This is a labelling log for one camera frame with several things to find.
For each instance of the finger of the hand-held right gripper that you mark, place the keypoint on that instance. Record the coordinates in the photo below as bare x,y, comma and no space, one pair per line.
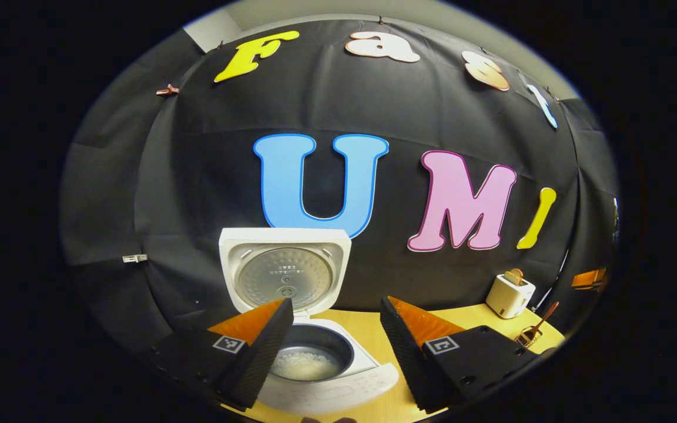
588,279

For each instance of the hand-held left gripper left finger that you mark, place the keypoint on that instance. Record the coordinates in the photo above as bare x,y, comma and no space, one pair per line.
262,352

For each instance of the copper clip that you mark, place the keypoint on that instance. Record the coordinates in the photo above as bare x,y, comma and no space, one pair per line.
168,90

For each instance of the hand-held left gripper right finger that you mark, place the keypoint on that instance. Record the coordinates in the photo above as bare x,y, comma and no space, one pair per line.
403,346

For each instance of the black backdrop cloth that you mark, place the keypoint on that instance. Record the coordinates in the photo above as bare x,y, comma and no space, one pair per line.
197,176

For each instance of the brown wooden spoon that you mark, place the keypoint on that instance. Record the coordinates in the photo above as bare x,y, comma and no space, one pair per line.
544,320

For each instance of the white rice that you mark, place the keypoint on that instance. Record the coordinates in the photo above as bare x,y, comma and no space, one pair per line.
306,364

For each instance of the toast slice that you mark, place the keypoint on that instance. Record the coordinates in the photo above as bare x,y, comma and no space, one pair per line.
513,277

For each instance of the white toaster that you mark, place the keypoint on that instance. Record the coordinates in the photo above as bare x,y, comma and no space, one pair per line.
509,299

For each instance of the white rice cooker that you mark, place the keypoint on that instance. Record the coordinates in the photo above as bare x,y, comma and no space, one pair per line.
285,276

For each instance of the white clip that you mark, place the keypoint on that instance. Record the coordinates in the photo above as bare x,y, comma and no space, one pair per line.
134,258

